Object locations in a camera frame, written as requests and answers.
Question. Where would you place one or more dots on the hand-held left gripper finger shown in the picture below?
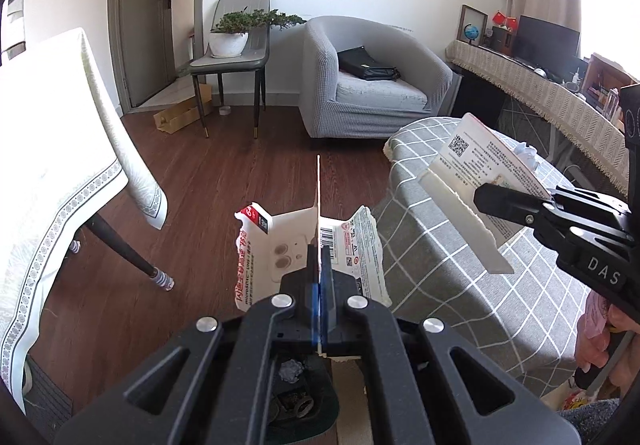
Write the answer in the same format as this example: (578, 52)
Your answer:
(325, 280)
(314, 310)

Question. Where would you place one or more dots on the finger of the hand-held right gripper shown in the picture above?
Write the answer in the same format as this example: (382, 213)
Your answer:
(590, 199)
(505, 204)

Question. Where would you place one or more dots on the torn white printed card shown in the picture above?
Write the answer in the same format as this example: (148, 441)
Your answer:
(475, 160)

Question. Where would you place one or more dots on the torn white red packaging box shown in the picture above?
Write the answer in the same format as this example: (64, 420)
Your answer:
(290, 235)

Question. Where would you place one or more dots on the dark trash bin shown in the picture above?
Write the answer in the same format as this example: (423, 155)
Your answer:
(295, 400)

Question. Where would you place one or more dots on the person's right hand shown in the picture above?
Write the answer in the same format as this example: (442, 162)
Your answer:
(622, 350)

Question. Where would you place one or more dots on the crumpled white paper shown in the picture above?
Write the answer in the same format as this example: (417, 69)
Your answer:
(527, 156)

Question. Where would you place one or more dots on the pink patterned cloth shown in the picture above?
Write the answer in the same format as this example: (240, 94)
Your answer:
(592, 325)

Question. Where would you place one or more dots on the desk with beige cloth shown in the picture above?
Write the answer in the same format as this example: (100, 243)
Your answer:
(550, 95)

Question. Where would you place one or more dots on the grey checked tablecloth table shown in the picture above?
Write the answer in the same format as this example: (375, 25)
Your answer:
(450, 305)

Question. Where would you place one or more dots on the wooden shelf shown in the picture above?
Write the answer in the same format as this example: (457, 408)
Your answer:
(602, 80)

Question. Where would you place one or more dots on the grey side cabinet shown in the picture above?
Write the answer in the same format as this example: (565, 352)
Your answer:
(455, 90)

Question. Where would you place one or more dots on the person's grey trousers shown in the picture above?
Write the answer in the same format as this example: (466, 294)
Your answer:
(590, 425)

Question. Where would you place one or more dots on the black monitor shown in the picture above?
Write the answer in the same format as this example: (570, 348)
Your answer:
(545, 42)

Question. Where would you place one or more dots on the brown wooden box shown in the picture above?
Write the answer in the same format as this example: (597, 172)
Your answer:
(500, 41)

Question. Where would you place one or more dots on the grey armchair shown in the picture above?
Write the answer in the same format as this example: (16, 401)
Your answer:
(370, 105)

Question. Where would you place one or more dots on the small blue globe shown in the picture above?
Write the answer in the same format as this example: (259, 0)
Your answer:
(470, 32)

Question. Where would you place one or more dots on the small red flags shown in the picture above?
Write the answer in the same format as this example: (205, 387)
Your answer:
(505, 19)

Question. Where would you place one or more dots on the black bag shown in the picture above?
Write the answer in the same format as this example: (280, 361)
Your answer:
(367, 65)

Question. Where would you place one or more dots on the small white bowl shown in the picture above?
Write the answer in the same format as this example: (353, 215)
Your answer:
(224, 111)

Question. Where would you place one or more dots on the cardboard box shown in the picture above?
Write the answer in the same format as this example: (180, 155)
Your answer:
(180, 115)

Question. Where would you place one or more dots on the grey dining chair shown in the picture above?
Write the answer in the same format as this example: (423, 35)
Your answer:
(230, 62)

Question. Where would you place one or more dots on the bonsai in white pot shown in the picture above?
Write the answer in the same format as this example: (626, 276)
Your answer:
(227, 42)

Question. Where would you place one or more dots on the white patterned tablecloth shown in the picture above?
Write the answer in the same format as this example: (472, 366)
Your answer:
(55, 150)

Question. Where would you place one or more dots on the grey door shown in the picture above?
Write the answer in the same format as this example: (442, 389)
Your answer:
(145, 25)

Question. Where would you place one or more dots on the wooden picture frame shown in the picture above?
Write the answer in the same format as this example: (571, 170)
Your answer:
(482, 25)

